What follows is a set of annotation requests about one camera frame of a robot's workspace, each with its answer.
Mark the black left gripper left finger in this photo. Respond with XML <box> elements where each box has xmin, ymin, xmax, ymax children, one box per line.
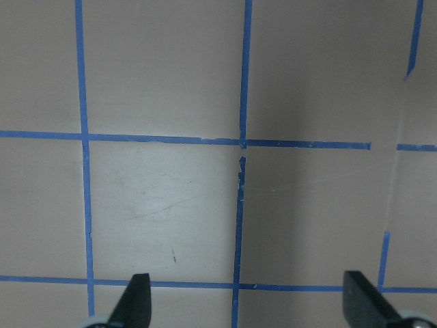
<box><xmin>107</xmin><ymin>273</ymin><xmax>152</xmax><ymax>328</ymax></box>

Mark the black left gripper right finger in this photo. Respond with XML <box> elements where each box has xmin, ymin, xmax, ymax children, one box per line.
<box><xmin>342</xmin><ymin>270</ymin><xmax>437</xmax><ymax>328</ymax></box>

